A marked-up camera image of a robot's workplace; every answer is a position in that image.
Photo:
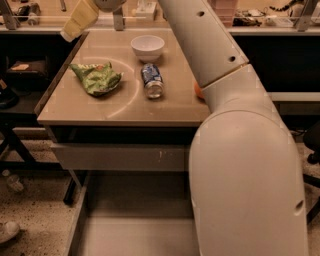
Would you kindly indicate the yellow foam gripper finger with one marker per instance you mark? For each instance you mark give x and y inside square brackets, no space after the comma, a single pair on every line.
[84,15]

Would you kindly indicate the green jalapeno chip bag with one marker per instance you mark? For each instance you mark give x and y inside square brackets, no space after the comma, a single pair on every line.
[97,79]

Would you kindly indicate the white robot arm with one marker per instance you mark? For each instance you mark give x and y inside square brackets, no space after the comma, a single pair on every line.
[245,173]

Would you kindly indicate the grey drawer cabinet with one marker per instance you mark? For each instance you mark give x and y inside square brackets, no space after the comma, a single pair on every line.
[124,130]

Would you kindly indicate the open middle drawer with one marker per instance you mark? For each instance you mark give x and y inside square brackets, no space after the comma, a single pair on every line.
[134,214]

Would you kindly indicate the white small box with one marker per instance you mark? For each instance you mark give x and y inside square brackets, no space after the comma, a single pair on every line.
[146,10]

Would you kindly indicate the white ceramic bowl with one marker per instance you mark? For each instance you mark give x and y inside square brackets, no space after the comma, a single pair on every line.
[147,48]

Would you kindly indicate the blue soda can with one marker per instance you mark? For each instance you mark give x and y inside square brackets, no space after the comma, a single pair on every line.
[152,81]

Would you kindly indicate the orange fruit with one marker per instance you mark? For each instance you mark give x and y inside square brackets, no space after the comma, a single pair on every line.
[198,91]

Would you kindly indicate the pink stacked storage box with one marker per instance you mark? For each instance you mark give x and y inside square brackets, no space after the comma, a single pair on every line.
[225,10]

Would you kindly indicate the clear plastic bottle on floor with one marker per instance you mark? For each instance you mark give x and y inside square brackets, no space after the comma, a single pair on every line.
[13,181]

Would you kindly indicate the white shoe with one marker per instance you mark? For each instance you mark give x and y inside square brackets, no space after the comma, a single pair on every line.
[8,230]

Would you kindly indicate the black office chair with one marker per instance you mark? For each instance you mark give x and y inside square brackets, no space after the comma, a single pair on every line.
[311,140]

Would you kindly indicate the black table leg frame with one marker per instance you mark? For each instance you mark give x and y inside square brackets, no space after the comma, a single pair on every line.
[13,141]

